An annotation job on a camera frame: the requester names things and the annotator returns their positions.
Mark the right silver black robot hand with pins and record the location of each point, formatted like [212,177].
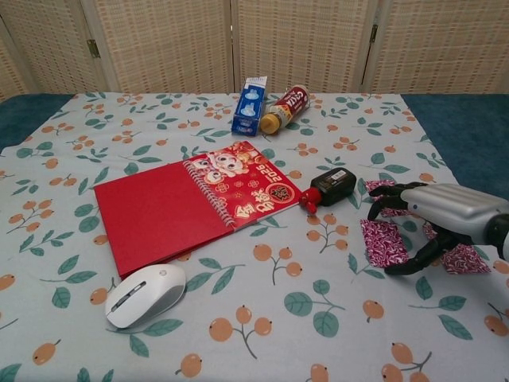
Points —
[453,211]

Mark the magenta patterned packet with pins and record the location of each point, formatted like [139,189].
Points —
[465,260]
[381,242]
[374,184]

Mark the black ink bottle red cap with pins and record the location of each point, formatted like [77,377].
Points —
[334,187]

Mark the red Costa coffee bottle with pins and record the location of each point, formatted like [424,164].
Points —
[290,104]

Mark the floral print tablecloth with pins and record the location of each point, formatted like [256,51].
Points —
[238,278]

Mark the blue toothpaste box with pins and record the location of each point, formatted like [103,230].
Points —
[248,107]

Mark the red spiral desk calendar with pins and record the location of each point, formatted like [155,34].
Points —
[159,223]

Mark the white computer mouse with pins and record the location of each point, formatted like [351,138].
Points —
[143,294]

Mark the woven bamboo folding screen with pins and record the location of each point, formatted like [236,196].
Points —
[171,40]

